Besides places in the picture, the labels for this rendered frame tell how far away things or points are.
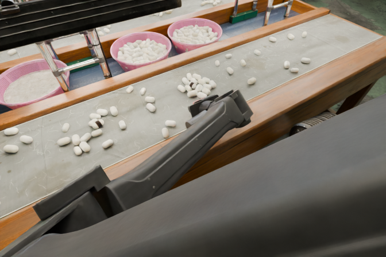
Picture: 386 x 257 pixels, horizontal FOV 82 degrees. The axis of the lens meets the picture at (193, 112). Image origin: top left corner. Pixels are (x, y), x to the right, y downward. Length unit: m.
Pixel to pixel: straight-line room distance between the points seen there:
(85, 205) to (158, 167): 0.09
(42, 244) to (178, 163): 0.18
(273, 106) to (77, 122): 0.65
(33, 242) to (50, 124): 0.66
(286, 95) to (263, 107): 0.11
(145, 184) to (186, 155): 0.08
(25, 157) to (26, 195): 0.13
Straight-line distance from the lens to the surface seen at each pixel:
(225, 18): 1.44
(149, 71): 0.90
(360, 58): 1.18
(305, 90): 0.89
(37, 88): 1.04
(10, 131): 0.88
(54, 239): 0.20
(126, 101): 0.82
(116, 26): 1.32
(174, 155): 0.31
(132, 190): 0.27
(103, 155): 0.70
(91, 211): 0.26
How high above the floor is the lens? 1.30
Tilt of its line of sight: 48 degrees down
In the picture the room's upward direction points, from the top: straight up
